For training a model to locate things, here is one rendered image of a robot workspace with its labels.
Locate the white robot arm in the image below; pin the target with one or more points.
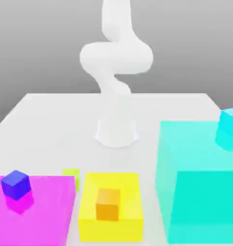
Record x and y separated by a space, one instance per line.
116 57

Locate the small lime green cube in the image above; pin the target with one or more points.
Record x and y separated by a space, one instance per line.
72 172

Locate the small orange cube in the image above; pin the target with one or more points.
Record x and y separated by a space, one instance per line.
107 207

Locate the small cyan cube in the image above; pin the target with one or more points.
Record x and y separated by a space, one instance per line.
229 130

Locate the small blue cube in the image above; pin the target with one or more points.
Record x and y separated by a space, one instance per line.
15 184

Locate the small magenta cube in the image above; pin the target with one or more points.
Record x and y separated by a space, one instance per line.
19 205

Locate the large yellow box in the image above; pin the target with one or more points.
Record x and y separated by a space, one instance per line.
128 226

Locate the large turquoise box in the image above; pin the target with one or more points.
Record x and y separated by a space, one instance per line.
195 201

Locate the large magenta box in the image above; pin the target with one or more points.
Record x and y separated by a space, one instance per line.
43 211

